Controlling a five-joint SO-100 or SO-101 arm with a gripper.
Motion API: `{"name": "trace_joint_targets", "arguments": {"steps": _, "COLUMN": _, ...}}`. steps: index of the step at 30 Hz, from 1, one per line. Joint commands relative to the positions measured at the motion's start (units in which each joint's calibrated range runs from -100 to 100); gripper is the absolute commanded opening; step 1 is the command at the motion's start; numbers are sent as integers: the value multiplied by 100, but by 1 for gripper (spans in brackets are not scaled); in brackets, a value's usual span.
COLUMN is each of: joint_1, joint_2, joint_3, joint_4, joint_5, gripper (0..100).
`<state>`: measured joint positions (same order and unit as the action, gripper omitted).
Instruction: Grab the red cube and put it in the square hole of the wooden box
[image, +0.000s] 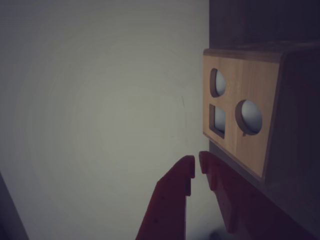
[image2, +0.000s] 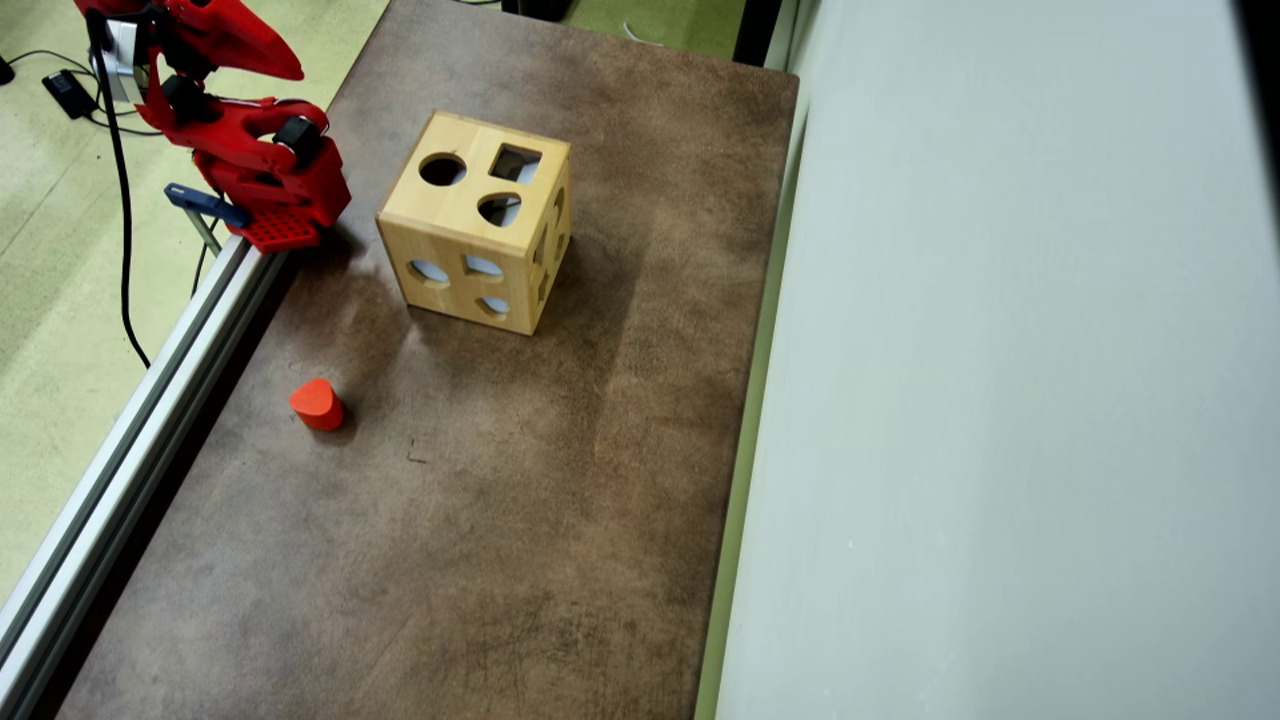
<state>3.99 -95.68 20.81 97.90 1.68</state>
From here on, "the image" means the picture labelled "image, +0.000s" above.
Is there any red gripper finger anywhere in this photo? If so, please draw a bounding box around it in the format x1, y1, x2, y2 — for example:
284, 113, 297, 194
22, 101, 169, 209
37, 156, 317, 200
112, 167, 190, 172
135, 154, 196, 240
198, 150, 319, 240

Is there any wooden shape sorter box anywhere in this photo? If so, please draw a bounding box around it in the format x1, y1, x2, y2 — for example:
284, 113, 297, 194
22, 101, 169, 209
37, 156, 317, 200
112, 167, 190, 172
202, 41, 320, 187

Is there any brown table mat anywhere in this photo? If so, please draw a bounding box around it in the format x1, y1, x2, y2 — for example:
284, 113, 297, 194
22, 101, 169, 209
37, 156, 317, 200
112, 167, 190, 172
208, 0, 320, 191

